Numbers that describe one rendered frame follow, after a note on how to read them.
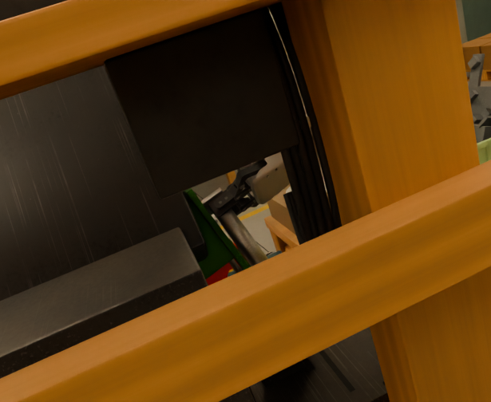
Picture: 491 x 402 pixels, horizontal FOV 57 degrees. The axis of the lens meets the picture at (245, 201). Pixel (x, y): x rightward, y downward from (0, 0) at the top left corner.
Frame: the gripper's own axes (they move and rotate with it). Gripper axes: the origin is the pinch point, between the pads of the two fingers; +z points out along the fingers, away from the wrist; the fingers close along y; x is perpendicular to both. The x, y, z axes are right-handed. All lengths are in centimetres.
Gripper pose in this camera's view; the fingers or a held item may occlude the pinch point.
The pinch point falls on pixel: (225, 207)
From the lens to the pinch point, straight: 78.3
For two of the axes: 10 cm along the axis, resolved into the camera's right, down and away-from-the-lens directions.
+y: -1.9, -3.8, -9.1
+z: -7.9, 6.1, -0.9
